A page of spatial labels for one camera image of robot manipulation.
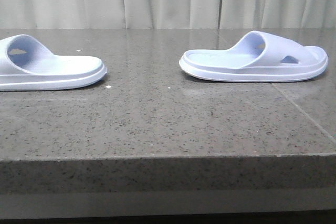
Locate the light blue slipper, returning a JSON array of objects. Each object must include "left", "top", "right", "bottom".
[
  {"left": 1, "top": 34, "right": 107, "bottom": 91},
  {"left": 179, "top": 31, "right": 328, "bottom": 82}
]

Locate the pale green curtain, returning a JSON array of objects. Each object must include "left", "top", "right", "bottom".
[{"left": 1, "top": 0, "right": 335, "bottom": 29}]

